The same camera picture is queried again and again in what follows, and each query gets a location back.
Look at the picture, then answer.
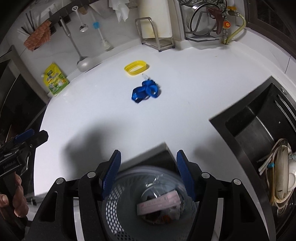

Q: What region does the pink paper receipt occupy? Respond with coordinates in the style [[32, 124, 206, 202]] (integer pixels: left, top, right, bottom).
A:
[[137, 190, 181, 215]]

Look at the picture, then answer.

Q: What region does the blue ribbon strap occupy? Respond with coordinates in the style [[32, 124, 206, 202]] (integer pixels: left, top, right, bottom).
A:
[[131, 79, 161, 104]]

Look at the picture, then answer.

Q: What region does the yellow plastic ring lid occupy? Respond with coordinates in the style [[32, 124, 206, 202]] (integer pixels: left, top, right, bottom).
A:
[[124, 60, 148, 76]]

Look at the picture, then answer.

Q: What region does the clear plastic cup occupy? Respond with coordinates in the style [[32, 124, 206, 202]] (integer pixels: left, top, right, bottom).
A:
[[140, 175, 186, 202]]

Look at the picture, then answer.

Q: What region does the grey perforated trash bin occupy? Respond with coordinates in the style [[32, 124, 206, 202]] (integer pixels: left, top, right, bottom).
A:
[[102, 166, 197, 240]]

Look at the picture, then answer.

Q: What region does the black kitchen sink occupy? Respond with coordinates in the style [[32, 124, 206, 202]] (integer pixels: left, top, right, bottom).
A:
[[210, 77, 295, 240]]

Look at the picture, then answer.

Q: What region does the person's left hand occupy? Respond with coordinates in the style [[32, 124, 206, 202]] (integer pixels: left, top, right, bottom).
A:
[[1, 173, 29, 218]]

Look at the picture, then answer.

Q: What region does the black stove range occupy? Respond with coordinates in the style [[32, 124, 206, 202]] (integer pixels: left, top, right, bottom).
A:
[[0, 45, 50, 145]]

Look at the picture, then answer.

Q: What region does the yellow green seasoning pouch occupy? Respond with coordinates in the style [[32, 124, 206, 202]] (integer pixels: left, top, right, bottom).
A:
[[42, 63, 69, 96]]

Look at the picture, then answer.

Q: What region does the steel spatula with grey head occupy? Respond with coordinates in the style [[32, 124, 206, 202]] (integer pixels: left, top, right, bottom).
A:
[[59, 17, 94, 72]]

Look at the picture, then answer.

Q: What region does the stack of dirty dishes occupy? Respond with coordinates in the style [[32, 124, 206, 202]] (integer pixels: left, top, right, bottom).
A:
[[258, 138, 295, 213]]

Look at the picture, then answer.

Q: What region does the orange patterned dish cloth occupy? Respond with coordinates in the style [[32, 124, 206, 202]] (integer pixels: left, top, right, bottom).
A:
[[24, 20, 51, 51]]

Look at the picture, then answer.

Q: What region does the small clear plastic clip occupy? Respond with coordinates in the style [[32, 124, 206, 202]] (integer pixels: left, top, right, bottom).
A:
[[142, 73, 155, 85]]

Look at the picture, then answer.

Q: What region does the small steel ladle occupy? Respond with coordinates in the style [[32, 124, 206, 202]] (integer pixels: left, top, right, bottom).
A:
[[72, 6, 88, 33]]

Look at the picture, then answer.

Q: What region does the blue white bottle brush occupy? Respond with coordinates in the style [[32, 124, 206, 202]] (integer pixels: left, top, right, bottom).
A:
[[90, 10, 112, 51]]

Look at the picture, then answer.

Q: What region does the steel cutting board rack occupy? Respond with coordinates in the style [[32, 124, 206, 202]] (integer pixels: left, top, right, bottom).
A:
[[135, 17, 175, 52]]

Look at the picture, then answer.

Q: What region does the steel pot lid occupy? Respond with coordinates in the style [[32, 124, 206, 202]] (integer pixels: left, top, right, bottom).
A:
[[186, 1, 227, 37]]

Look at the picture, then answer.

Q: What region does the white hanging cloth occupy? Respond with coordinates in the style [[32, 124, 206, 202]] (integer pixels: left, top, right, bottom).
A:
[[109, 0, 130, 23]]

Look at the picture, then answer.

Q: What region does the white cutting board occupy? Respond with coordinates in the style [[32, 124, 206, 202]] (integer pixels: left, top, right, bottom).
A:
[[137, 0, 173, 38]]

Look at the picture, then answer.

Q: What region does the black pot lid rack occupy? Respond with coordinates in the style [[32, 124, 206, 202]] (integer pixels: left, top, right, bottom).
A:
[[179, 1, 228, 42]]

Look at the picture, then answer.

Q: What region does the black wall utensil rail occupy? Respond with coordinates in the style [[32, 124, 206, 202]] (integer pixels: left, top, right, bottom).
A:
[[21, 0, 102, 35]]

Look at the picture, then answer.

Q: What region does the yellow gas hose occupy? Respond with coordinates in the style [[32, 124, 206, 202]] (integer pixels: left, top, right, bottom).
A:
[[221, 6, 247, 45]]

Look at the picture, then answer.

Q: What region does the dark window frame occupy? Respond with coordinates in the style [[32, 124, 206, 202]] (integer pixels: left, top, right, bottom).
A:
[[244, 1, 295, 49]]

